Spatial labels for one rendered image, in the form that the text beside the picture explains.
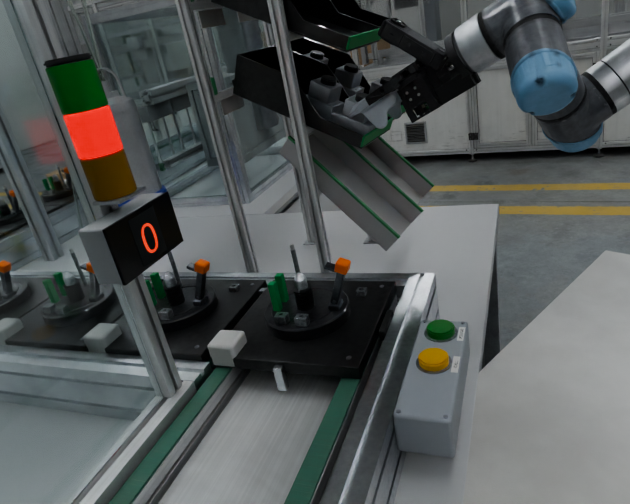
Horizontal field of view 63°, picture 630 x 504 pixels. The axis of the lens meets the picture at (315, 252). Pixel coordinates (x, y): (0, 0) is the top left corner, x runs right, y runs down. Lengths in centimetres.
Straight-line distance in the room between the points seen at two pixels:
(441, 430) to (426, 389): 6
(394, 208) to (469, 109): 373
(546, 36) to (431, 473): 57
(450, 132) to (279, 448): 433
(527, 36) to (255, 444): 64
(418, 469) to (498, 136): 422
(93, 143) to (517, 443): 64
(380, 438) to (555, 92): 47
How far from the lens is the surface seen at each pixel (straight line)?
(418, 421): 65
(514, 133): 477
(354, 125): 94
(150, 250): 66
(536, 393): 84
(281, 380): 77
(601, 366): 90
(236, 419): 77
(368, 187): 108
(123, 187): 64
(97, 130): 62
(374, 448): 62
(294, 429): 73
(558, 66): 73
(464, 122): 482
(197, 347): 85
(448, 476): 72
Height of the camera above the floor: 141
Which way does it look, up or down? 24 degrees down
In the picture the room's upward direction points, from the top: 11 degrees counter-clockwise
